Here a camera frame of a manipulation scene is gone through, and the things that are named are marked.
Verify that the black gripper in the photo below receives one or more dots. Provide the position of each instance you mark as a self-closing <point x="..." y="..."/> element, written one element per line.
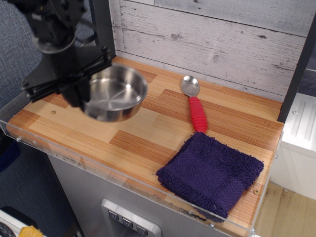
<point x="67" y="73"/>

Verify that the stainless steel pan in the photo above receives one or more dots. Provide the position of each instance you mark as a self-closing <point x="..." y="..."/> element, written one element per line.
<point x="116" y="93"/>

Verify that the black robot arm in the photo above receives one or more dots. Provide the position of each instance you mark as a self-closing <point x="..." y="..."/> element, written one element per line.
<point x="57" y="24"/>

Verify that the silver cabinet with button panel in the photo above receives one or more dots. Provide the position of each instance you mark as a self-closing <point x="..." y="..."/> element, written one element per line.
<point x="107" y="204"/>

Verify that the purple folded towel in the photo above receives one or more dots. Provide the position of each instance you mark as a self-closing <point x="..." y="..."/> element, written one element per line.
<point x="209" y="174"/>

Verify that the white metal side cabinet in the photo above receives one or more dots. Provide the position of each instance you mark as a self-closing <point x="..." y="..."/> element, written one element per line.
<point x="295" y="165"/>

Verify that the dark left vertical post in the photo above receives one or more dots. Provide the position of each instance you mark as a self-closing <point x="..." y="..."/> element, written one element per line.
<point x="101" y="18"/>

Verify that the dark vertical post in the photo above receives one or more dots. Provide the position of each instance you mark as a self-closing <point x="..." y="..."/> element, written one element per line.
<point x="101" y="18"/>
<point x="299" y="72"/>

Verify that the red handled metal spoon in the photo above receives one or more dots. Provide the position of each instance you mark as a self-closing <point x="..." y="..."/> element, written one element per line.
<point x="190" y="87"/>

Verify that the dark right vertical post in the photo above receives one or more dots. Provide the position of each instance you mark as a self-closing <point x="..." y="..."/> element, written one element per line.
<point x="299" y="72"/>

